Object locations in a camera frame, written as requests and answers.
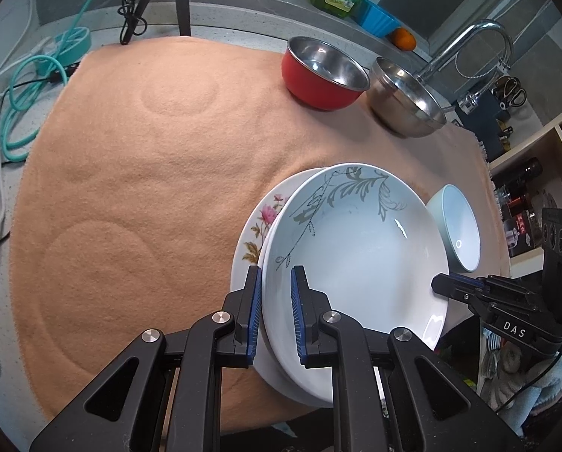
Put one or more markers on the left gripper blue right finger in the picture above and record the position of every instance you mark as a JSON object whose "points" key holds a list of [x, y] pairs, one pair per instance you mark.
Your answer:
{"points": [[308, 306]]}

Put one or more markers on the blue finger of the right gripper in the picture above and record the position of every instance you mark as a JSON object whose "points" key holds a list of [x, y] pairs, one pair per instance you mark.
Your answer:
{"points": [[461, 288]]}

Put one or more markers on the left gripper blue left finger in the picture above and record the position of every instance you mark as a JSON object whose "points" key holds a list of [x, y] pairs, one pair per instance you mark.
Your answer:
{"points": [[248, 318]]}

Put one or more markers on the pink blossom floral plate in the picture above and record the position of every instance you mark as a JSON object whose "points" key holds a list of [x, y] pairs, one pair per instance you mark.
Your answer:
{"points": [[249, 249]]}

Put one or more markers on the light blue ceramic bowl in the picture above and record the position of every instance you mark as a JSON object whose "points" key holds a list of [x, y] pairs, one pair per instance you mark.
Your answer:
{"points": [[458, 228]]}

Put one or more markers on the white plate grey leaf pattern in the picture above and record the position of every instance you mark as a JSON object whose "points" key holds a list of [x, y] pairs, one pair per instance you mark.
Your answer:
{"points": [[366, 240]]}

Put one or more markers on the stainless steel bowl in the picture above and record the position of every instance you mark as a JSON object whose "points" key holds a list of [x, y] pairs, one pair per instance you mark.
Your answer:
{"points": [[402, 103]]}

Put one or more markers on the red steel bowl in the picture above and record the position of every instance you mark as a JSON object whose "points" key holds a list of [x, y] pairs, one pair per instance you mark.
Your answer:
{"points": [[322, 76]]}

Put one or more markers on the white work glove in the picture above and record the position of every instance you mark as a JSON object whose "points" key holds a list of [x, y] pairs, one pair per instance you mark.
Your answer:
{"points": [[516, 394]]}

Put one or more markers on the wooden shelf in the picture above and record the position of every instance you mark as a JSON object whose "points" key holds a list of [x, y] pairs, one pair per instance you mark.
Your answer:
{"points": [[528, 179]]}

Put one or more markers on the tan cloth mat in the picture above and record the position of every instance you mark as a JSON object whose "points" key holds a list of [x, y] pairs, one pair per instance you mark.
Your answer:
{"points": [[143, 175]]}

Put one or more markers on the chrome faucet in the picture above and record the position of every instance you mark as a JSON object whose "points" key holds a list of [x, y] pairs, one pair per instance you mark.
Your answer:
{"points": [[480, 54]]}

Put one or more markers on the orange fruit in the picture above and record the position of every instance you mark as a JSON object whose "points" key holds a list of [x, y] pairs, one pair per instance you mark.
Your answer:
{"points": [[403, 40]]}

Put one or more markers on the blue ribbed cup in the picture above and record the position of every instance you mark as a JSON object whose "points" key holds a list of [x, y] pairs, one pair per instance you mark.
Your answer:
{"points": [[375, 20]]}

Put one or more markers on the teal round power strip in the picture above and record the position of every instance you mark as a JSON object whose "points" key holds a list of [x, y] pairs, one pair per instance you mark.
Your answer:
{"points": [[67, 48]]}

